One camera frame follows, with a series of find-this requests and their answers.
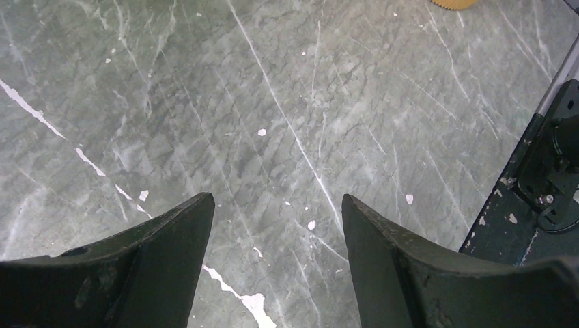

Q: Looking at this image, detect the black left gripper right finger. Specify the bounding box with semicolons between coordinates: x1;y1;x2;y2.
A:
341;194;578;327

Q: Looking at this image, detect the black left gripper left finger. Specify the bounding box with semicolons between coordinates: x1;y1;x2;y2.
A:
1;193;215;327

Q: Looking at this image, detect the black base bar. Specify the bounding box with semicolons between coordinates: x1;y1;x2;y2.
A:
460;79;578;265

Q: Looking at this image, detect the yellow slatted waste basket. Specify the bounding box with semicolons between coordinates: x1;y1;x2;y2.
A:
429;0;479;11

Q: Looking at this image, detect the aluminium rail frame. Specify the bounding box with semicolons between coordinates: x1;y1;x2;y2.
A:
536;36;578;116

